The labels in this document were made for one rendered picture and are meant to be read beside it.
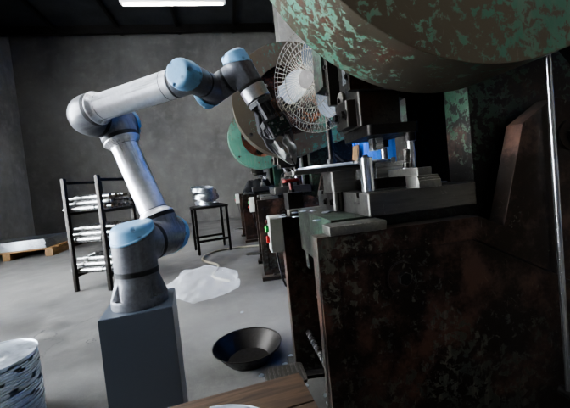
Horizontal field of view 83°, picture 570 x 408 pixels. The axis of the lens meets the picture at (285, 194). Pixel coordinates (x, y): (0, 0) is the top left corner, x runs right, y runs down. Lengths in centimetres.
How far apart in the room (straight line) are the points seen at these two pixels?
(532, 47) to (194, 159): 720
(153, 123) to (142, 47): 166
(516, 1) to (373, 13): 27
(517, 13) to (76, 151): 800
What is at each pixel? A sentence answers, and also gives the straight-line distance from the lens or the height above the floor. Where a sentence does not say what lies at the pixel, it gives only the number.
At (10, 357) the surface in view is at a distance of 155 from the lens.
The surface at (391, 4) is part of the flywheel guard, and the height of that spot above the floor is 102.
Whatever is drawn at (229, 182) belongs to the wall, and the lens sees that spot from 756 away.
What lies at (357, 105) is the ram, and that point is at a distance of 100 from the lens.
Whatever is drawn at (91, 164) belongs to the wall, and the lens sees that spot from 812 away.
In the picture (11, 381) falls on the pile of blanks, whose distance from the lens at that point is 149.
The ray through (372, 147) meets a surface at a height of 83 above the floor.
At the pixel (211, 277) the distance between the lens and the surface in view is 227.
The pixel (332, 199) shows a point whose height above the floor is 68.
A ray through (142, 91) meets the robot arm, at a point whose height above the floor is 102.
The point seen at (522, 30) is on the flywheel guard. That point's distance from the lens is 75.
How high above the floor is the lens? 76
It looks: 3 degrees down
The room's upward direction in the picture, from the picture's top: 6 degrees counter-clockwise
